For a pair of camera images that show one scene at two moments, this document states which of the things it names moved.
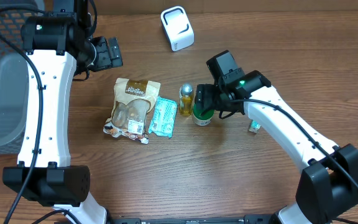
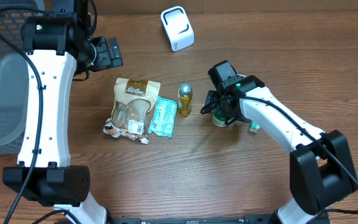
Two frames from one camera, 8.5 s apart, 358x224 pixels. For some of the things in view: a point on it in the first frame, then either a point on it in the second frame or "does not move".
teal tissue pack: [163, 121] does not move
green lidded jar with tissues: [202, 117] → [219, 120]
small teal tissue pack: [254, 127] does not move
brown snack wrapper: [133, 99] does not move
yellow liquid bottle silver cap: [186, 99] does not move
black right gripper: [204, 100] → [212, 101]
